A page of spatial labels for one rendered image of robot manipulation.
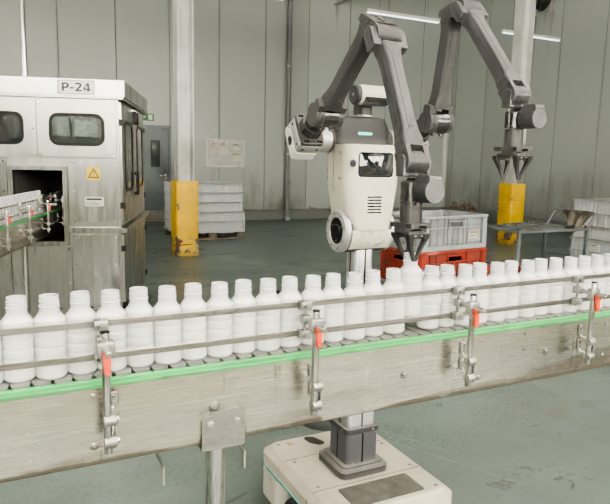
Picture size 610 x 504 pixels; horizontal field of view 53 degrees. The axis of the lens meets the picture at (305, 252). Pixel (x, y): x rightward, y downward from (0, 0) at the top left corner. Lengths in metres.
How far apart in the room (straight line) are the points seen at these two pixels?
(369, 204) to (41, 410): 1.32
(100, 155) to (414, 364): 3.74
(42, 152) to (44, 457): 3.88
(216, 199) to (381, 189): 8.85
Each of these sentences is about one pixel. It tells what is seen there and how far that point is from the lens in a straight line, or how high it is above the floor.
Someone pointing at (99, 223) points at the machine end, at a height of 0.91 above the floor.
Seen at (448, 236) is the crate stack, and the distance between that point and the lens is 3.95.
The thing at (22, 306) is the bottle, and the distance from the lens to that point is 1.29.
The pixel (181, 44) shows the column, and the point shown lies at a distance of 9.31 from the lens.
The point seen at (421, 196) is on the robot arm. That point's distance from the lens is 1.51.
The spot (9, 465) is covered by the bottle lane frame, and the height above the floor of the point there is 0.85.
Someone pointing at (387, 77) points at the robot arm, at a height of 1.66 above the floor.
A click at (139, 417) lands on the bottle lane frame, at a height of 0.91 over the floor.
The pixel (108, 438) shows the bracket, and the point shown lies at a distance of 1.28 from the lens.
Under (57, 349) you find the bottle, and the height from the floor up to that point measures 1.06.
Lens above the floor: 1.44
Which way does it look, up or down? 9 degrees down
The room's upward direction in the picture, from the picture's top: 1 degrees clockwise
